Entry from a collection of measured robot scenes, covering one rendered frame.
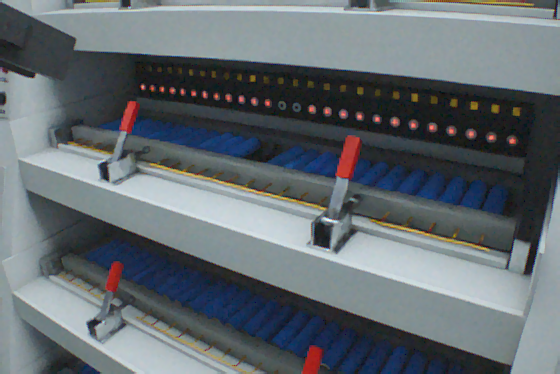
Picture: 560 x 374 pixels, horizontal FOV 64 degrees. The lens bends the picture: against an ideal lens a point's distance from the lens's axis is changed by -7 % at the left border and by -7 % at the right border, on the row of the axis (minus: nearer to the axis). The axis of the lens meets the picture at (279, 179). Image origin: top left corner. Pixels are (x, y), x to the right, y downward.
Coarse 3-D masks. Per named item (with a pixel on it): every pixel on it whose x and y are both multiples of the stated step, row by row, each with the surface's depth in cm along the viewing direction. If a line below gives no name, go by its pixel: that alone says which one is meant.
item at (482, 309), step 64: (64, 128) 63; (320, 128) 56; (64, 192) 56; (128, 192) 49; (192, 192) 49; (256, 256) 41; (320, 256) 37; (384, 256) 37; (448, 256) 37; (512, 256) 34; (384, 320) 36; (448, 320) 33; (512, 320) 30
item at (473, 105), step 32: (160, 64) 67; (160, 96) 69; (224, 96) 63; (256, 96) 60; (288, 96) 57; (320, 96) 55; (352, 96) 53; (384, 96) 50; (416, 96) 48; (448, 96) 47; (480, 96) 45; (384, 128) 52; (480, 128) 46; (512, 128) 44
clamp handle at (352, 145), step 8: (344, 144) 39; (352, 144) 39; (360, 144) 39; (344, 152) 39; (352, 152) 39; (344, 160) 39; (352, 160) 39; (344, 168) 39; (352, 168) 39; (344, 176) 39; (352, 176) 39; (336, 184) 39; (344, 184) 39; (336, 192) 39; (344, 192) 39; (336, 200) 39; (328, 208) 39; (336, 208) 38; (328, 216) 39; (336, 216) 38
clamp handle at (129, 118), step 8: (128, 104) 53; (136, 104) 52; (128, 112) 52; (136, 112) 52; (128, 120) 52; (120, 128) 52; (128, 128) 52; (120, 136) 52; (120, 144) 52; (120, 152) 52; (112, 160) 52
